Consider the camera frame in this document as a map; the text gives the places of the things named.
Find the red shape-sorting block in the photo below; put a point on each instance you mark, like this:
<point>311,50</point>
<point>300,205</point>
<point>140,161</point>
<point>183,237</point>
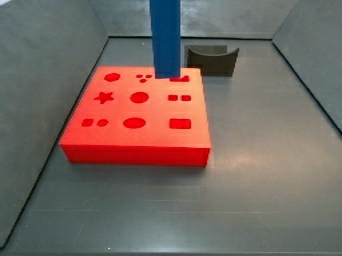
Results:
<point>135,119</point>

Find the blue rectangular peg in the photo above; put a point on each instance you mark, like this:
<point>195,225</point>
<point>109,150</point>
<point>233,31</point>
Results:
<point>164,12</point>

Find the black curved holder bracket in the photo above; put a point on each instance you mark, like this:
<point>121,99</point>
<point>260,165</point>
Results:
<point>213,59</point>

